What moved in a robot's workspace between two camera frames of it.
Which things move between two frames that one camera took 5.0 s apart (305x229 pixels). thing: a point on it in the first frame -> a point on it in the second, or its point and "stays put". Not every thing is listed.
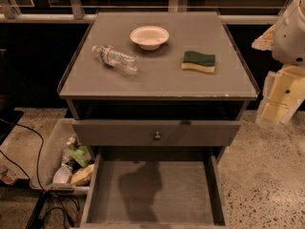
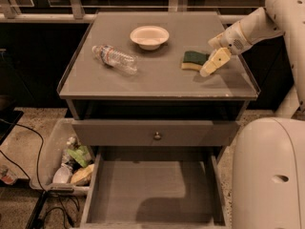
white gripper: x=290 y=37 -> x=233 y=39
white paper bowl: x=150 y=37 stays put
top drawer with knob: x=155 y=133 stays put
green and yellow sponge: x=196 y=61 stays put
